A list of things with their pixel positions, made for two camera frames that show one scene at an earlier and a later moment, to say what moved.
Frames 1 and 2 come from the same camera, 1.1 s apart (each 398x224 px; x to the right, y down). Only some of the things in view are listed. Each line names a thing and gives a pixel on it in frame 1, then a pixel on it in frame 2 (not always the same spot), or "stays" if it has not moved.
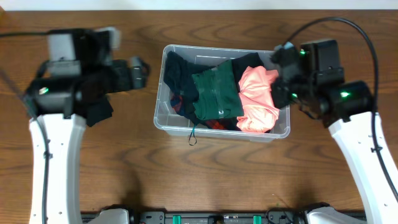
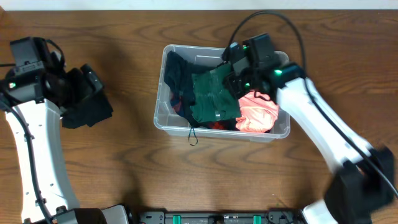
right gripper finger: [281, 94] to [237, 84]
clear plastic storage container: [221, 92] stays
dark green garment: [217, 94] stays
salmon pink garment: [255, 88] stays
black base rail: [176, 217] stays
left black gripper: [115, 68] to [73, 75]
